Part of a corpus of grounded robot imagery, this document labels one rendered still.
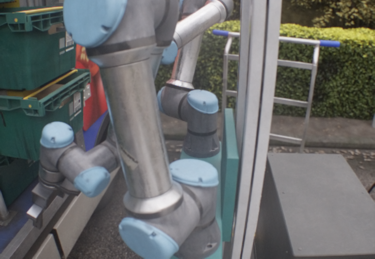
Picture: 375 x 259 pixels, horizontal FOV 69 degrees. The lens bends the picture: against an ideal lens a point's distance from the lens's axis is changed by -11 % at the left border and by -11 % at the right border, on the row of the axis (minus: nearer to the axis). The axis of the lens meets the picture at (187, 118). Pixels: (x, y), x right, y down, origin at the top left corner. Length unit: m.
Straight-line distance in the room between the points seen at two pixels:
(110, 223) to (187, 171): 1.57
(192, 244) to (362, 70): 3.35
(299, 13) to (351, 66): 2.38
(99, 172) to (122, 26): 0.35
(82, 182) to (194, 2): 0.82
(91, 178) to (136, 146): 0.20
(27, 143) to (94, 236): 1.12
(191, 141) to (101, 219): 1.25
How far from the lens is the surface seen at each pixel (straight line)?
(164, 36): 0.58
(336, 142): 3.35
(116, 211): 2.28
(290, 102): 1.88
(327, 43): 1.88
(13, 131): 1.16
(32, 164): 1.53
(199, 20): 1.02
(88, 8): 0.45
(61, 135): 0.71
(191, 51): 1.20
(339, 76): 3.75
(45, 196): 0.82
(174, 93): 1.18
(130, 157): 0.51
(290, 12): 5.86
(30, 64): 1.03
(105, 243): 2.06
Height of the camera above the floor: 1.46
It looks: 23 degrees down
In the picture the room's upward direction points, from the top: straight up
